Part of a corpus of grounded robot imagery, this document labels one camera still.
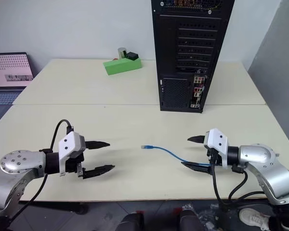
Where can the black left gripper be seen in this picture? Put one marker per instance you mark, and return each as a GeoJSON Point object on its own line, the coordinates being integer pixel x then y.
{"type": "Point", "coordinates": [74, 163]}

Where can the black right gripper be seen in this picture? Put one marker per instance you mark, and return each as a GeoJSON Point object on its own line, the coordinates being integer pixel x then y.
{"type": "Point", "coordinates": [214, 158]}

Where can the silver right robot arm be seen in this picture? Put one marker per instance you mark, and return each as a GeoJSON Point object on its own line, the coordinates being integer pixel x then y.
{"type": "Point", "coordinates": [267, 166]}

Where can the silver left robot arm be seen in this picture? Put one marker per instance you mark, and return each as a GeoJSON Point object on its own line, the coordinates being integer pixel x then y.
{"type": "Point", "coordinates": [19, 166]}

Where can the clear crumpled plastic wrap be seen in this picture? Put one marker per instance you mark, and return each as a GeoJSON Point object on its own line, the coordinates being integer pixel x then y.
{"type": "Point", "coordinates": [210, 214]}

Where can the dark rounded shape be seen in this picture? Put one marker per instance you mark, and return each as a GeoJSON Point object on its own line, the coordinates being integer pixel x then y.
{"type": "Point", "coordinates": [131, 222]}
{"type": "Point", "coordinates": [190, 221]}

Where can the white sneaker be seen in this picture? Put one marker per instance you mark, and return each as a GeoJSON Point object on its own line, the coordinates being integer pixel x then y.
{"type": "Point", "coordinates": [253, 217]}

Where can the green plastic box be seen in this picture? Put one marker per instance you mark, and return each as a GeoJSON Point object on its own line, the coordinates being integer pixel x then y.
{"type": "Point", "coordinates": [121, 66]}

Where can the small black block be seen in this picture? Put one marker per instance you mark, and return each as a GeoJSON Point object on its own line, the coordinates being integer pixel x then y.
{"type": "Point", "coordinates": [132, 56]}

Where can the silver metal cylinder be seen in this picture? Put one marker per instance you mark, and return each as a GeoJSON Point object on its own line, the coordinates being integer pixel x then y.
{"type": "Point", "coordinates": [122, 53]}

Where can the black computer tower case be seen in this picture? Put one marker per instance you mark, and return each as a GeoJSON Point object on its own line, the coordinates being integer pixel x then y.
{"type": "Point", "coordinates": [192, 36]}

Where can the open laptop computer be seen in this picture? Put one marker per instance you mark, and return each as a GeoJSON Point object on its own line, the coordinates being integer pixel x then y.
{"type": "Point", "coordinates": [8, 69]}

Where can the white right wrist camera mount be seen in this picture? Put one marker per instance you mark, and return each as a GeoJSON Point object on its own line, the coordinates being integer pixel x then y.
{"type": "Point", "coordinates": [218, 142]}

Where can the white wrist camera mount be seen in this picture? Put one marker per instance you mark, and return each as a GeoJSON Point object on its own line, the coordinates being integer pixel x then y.
{"type": "Point", "coordinates": [218, 142]}
{"type": "Point", "coordinates": [69, 144]}

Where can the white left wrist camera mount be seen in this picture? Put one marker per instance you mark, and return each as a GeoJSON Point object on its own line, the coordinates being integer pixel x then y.
{"type": "Point", "coordinates": [69, 144]}

